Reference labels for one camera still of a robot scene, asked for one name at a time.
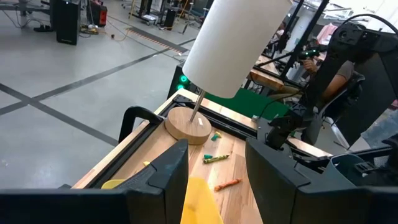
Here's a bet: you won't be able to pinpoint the table lamp white cylinder shade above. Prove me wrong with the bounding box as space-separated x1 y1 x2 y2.
164 0 294 146

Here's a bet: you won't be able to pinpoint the black red floor device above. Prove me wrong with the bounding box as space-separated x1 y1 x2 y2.
90 1 108 28

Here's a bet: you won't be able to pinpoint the black clamp handle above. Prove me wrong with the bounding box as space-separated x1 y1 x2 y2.
118 105 165 144

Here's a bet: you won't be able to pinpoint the person's hand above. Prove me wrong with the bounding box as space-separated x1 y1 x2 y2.
303 58 318 74

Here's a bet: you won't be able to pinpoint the green mat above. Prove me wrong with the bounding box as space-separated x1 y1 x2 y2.
203 88 292 121

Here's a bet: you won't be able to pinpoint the teal plastic bin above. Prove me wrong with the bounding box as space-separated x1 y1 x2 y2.
329 152 398 187

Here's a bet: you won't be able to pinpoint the black box green lights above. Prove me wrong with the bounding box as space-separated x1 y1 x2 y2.
167 62 195 100

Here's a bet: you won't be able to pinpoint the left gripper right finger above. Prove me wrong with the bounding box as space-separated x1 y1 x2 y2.
245 138 357 224

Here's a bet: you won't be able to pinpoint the yellow translucent bin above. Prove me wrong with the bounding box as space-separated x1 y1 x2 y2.
101 176 224 224

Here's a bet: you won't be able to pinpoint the green crayon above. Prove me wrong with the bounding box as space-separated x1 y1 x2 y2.
203 154 231 165

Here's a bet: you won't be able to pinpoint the person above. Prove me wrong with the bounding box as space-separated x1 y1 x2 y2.
270 20 355 103

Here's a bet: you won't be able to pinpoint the wooden workbench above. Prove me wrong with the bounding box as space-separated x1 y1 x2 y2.
248 55 285 91

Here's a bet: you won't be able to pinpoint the black metal stand pole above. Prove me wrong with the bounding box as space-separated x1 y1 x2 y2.
279 0 330 78

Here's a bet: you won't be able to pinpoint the black device green light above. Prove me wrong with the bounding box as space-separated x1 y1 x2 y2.
298 49 321 60

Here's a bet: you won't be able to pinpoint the black floor box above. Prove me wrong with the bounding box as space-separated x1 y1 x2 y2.
55 0 82 46

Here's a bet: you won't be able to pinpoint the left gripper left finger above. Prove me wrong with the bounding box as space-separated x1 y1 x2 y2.
114 139 190 224

